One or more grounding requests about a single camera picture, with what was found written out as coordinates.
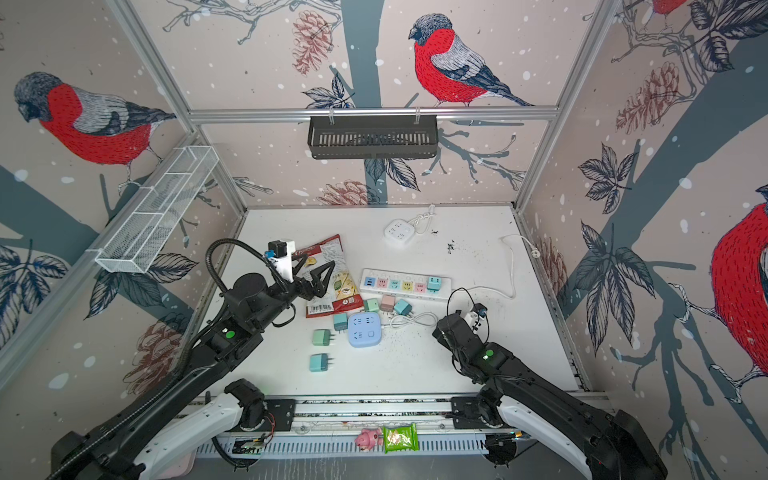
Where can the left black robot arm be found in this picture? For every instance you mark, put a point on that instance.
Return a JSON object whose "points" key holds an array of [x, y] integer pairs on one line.
{"points": [[145, 438]]}

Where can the black hanging wire basket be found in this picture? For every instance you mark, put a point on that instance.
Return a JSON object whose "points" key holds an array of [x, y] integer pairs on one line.
{"points": [[373, 137]]}

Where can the green snack packet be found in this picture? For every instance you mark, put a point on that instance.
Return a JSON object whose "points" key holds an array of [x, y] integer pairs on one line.
{"points": [[403, 438]]}

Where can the green plug adapter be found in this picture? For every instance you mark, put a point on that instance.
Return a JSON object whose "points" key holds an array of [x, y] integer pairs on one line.
{"points": [[322, 337], [372, 305]]}

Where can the small white power strip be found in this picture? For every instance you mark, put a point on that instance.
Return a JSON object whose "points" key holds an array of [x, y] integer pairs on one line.
{"points": [[399, 232]]}

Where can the pink plastic tray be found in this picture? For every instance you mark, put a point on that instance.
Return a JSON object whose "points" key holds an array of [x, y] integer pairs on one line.
{"points": [[180, 468]]}

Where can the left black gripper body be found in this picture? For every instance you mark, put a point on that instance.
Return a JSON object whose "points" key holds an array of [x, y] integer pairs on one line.
{"points": [[282, 293]]}

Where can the white wire mesh shelf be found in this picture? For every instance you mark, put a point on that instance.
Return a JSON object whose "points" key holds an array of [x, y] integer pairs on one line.
{"points": [[140, 238]]}

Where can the red white snack bag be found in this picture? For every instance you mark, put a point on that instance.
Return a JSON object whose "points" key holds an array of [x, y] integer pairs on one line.
{"points": [[343, 294]]}

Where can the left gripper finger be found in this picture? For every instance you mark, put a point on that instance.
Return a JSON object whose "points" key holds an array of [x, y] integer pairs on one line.
{"points": [[303, 265], [321, 279]]}

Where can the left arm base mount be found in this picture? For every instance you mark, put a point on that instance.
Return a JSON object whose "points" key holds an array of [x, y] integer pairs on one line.
{"points": [[270, 415]]}

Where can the white colourful power strip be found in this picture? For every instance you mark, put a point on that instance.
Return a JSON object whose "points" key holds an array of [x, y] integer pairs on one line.
{"points": [[401, 285]]}

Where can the pink plug adapter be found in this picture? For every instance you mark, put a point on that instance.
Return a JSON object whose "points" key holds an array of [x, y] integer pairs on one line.
{"points": [[387, 303]]}

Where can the green plug adapter centre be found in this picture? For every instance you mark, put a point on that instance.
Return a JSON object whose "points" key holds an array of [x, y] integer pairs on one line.
{"points": [[372, 305]]}

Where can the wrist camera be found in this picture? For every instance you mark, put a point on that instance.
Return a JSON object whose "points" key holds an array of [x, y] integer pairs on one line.
{"points": [[279, 253], [477, 315]]}

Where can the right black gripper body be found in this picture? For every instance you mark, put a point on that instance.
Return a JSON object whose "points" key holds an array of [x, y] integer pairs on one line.
{"points": [[440, 334]]}

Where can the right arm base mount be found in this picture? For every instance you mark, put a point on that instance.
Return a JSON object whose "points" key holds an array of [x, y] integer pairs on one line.
{"points": [[474, 413]]}

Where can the pink pig toy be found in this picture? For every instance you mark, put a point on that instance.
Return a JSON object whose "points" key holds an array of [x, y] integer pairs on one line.
{"points": [[369, 439]]}

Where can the green plug adapter left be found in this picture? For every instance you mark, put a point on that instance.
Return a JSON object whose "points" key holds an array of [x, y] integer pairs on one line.
{"points": [[322, 337]]}

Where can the blue cube power socket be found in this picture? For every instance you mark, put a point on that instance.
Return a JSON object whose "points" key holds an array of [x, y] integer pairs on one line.
{"points": [[364, 329]]}

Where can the teal plug adapter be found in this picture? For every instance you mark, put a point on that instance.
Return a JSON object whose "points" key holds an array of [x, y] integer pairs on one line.
{"points": [[434, 284], [402, 308], [319, 363], [340, 322]]}

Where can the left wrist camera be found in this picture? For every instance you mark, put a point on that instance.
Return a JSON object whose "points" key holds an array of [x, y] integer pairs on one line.
{"points": [[279, 253]]}

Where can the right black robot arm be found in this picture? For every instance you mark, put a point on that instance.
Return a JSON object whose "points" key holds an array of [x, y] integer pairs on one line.
{"points": [[600, 445]]}

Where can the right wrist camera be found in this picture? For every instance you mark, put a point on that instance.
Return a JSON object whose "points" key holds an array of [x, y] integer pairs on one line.
{"points": [[477, 315]]}

